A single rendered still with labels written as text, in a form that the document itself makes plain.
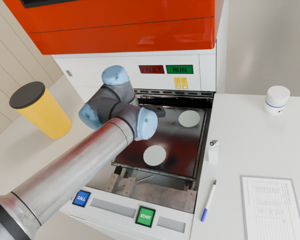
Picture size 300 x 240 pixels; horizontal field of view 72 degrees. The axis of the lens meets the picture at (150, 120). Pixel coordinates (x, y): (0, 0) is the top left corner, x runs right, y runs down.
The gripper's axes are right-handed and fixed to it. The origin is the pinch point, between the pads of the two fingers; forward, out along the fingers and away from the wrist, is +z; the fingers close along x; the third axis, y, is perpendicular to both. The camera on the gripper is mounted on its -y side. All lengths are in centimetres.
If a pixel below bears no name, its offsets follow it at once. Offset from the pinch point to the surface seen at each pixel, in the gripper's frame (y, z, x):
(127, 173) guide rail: 14.9, 12.2, 5.0
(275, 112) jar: -47.6, -1.9, 14.6
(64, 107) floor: 87, 97, -173
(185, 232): 0.7, 1.2, 38.2
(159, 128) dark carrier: -6.2, 7.2, -7.3
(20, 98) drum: 101, 38, -133
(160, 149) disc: -2.8, 7.2, 3.7
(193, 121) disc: -21.8, 7.1, -3.0
